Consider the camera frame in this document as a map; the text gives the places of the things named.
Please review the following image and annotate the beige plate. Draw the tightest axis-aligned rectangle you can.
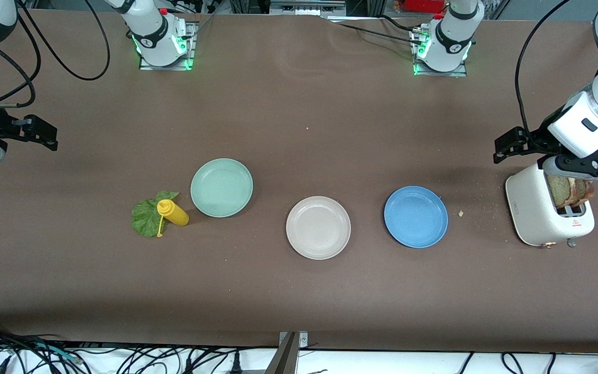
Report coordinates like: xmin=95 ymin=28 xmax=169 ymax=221
xmin=286 ymin=196 xmax=351 ymax=260

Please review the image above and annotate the blue plate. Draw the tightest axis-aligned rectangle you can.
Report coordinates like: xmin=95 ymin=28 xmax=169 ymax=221
xmin=384 ymin=186 xmax=449 ymax=249

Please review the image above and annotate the green lettuce leaf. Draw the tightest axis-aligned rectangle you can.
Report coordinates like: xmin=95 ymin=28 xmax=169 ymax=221
xmin=131 ymin=191 xmax=180 ymax=238

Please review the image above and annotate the red box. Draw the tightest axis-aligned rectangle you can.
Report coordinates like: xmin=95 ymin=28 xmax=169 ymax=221
xmin=403 ymin=0 xmax=447 ymax=14

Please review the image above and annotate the teal cable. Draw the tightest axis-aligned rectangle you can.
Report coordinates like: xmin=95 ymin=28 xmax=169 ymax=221
xmin=32 ymin=342 xmax=79 ymax=363

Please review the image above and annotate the toasted bread slice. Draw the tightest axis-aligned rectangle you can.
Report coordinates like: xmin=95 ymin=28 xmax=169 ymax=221
xmin=569 ymin=178 xmax=595 ymax=206
xmin=546 ymin=175 xmax=576 ymax=209

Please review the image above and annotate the yellow squeeze bottle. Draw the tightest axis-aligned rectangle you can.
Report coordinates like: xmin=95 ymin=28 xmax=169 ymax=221
xmin=156 ymin=199 xmax=190 ymax=238

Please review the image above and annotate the mint green plate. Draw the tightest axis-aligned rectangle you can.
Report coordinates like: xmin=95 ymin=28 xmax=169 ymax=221
xmin=191 ymin=158 xmax=254 ymax=218

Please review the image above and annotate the aluminium camera post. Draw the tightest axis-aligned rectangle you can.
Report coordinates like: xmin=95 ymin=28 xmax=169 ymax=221
xmin=265 ymin=331 xmax=310 ymax=374

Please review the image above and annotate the white two-slot toaster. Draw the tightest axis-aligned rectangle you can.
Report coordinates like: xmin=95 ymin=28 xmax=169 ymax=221
xmin=505 ymin=161 xmax=595 ymax=249

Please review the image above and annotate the grey metal rail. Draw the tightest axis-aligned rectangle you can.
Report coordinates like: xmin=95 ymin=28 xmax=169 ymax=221
xmin=269 ymin=0 xmax=347 ymax=16

